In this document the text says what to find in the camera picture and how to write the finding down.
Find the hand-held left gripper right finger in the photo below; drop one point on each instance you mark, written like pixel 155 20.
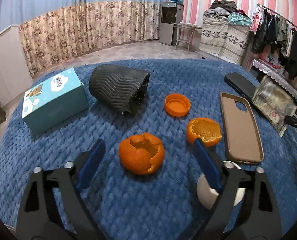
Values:
pixel 208 166

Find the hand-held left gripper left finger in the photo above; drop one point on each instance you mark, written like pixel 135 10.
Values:
pixel 91 165

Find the orange peel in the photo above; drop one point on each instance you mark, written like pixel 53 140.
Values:
pixel 206 130
pixel 133 157

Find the white round disc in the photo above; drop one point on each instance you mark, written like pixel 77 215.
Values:
pixel 204 192

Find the crinkled foil packet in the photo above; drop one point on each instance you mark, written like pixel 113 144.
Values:
pixel 273 102

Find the brown phone case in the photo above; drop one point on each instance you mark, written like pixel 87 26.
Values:
pixel 241 135

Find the low shelf with lace cloth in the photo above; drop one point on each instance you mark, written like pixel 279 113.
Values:
pixel 271 71

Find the blue woven rug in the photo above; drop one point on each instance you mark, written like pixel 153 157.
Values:
pixel 138 205

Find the orange plastic lid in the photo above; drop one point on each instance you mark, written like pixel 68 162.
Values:
pixel 171 111

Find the teal cardboard box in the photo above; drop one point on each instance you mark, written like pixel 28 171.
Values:
pixel 56 105

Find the pink printed plastic bag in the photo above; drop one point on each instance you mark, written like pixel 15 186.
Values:
pixel 271 60

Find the black flat case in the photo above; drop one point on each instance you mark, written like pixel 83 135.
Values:
pixel 238 82

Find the row of hanging clothes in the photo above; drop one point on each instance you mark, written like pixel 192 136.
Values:
pixel 291 45

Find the black ribbed bin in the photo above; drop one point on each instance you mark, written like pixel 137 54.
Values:
pixel 113 87

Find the metal clothes rack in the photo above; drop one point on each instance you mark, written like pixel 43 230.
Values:
pixel 248 52

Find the pink hanging bag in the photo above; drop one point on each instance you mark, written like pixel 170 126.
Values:
pixel 256 21

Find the white cabinet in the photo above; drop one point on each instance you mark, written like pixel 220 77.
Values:
pixel 6 67

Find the pile of clothes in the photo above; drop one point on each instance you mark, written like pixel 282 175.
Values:
pixel 226 7

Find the blue and floral curtain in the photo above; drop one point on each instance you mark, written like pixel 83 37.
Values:
pixel 76 25

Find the grey water dispenser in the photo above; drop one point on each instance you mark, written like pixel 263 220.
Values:
pixel 168 30

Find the small metal table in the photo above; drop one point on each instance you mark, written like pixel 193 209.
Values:
pixel 188 25

